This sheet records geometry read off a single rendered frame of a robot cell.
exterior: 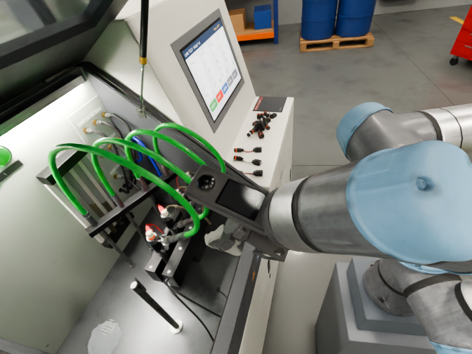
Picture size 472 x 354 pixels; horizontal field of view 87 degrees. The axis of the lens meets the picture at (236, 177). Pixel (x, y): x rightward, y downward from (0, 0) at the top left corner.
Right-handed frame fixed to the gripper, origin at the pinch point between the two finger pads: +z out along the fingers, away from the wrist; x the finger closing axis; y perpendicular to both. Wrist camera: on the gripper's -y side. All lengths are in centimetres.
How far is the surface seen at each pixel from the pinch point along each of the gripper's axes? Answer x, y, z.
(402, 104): 260, 170, 112
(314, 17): 432, 51, 210
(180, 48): 50, -30, 29
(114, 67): 31, -41, 32
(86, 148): 0.7, -26.2, 9.3
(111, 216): -5.8, -17.3, 43.9
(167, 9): 56, -39, 25
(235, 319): -14.4, 24.5, 23.2
